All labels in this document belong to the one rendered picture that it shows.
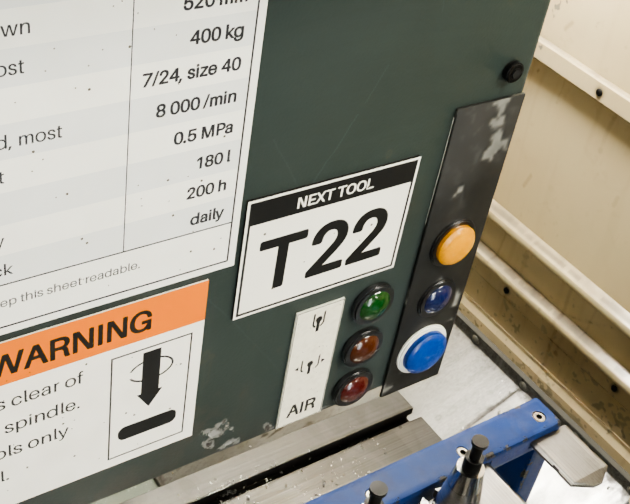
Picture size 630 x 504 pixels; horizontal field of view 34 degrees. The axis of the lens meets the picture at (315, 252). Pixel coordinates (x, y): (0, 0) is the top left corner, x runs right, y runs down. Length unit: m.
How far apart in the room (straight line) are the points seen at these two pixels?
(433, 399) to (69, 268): 1.30
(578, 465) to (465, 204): 0.57
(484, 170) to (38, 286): 0.24
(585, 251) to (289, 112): 1.10
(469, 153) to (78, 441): 0.24
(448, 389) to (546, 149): 0.43
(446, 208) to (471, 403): 1.14
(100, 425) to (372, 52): 0.21
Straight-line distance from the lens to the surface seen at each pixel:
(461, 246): 0.56
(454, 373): 1.70
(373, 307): 0.55
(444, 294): 0.58
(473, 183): 0.55
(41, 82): 0.37
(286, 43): 0.42
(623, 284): 1.48
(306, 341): 0.54
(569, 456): 1.09
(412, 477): 1.00
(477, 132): 0.52
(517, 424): 1.08
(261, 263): 0.48
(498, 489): 1.03
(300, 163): 0.46
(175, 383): 0.51
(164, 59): 0.39
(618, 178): 1.43
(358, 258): 0.52
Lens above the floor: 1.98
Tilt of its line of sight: 38 degrees down
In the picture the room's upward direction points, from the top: 11 degrees clockwise
